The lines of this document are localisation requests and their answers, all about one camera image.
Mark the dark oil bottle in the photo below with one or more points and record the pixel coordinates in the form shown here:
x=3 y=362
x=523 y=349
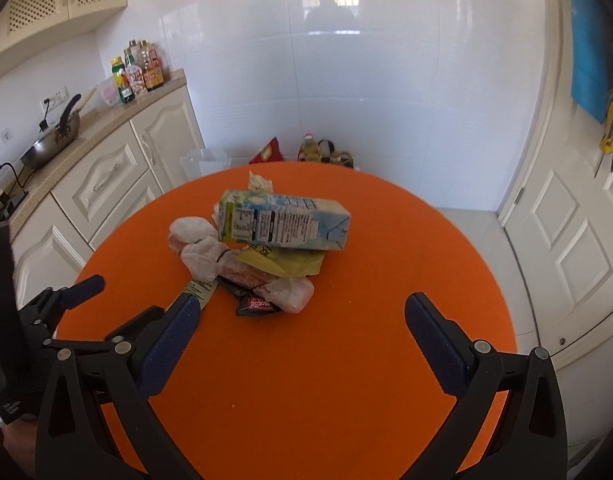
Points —
x=341 y=159

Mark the orange snack wrapper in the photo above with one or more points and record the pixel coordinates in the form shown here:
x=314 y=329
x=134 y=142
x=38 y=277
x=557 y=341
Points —
x=241 y=276

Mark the green bottle yellow label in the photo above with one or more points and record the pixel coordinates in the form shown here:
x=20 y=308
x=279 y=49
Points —
x=121 y=82

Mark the yellow wrapper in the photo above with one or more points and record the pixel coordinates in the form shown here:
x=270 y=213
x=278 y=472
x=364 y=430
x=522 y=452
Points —
x=286 y=262

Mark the white blue milk carton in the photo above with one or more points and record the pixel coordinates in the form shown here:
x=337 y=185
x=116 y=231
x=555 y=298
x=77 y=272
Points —
x=286 y=222

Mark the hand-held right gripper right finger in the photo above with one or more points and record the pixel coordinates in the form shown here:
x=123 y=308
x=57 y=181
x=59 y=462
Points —
x=431 y=340

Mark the pale green packet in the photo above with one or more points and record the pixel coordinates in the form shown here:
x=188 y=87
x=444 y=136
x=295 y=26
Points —
x=201 y=287

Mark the black induction cooktop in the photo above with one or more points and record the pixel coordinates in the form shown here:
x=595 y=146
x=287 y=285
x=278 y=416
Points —
x=6 y=207

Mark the person's left forearm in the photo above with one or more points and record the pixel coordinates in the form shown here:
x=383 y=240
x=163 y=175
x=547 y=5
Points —
x=19 y=450

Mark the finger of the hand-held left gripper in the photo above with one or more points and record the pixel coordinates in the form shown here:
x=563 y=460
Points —
x=84 y=287
x=131 y=327

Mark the cream kitchen base cabinet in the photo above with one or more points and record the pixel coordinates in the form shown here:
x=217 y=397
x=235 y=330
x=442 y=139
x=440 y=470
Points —
x=101 y=175

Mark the white wall outlet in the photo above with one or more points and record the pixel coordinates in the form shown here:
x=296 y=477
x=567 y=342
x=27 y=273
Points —
x=59 y=96

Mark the clear bottle white red label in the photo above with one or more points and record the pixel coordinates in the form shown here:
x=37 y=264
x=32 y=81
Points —
x=135 y=75

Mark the wooden spatula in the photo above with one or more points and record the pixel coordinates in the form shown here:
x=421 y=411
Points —
x=89 y=98

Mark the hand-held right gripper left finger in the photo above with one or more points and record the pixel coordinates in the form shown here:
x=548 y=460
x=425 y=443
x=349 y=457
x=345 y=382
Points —
x=171 y=345

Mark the white tissue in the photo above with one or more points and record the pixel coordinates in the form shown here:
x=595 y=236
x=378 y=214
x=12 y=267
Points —
x=289 y=295

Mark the brown cap bottle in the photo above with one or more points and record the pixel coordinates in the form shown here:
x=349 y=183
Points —
x=133 y=45

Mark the blue apron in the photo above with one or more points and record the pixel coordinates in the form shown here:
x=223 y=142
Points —
x=588 y=50

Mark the steel wok with lid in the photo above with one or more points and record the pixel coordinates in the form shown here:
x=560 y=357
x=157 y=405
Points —
x=51 y=142

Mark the red rice bag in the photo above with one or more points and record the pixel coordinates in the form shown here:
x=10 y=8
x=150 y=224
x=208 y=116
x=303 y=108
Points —
x=269 y=152

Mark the yellow cooking oil bottle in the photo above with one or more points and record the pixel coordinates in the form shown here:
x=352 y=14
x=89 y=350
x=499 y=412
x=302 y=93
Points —
x=309 y=150

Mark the beige paper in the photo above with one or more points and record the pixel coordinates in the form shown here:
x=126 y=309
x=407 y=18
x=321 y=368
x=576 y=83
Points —
x=260 y=183

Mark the dark red candy wrapper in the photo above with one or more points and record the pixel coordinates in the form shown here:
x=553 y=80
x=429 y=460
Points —
x=256 y=305

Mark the pink clear plastic cup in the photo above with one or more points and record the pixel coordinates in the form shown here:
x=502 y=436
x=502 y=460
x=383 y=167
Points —
x=109 y=94

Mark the cooking oil bottles in bag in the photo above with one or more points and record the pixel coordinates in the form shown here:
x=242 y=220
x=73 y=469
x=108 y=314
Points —
x=326 y=147

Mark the white panel door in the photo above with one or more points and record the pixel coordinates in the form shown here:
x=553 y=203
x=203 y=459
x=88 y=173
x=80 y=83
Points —
x=561 y=240

